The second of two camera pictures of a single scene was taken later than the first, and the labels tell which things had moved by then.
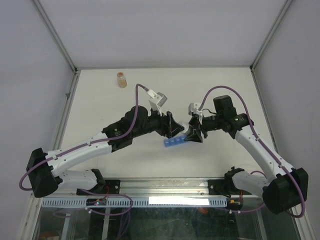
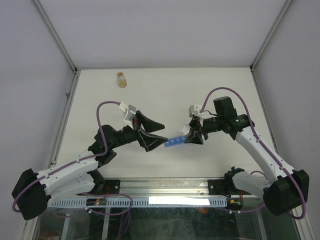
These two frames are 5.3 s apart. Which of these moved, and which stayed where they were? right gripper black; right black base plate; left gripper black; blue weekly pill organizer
Moved: left gripper black
Stayed: right black base plate; blue weekly pill organizer; right gripper black
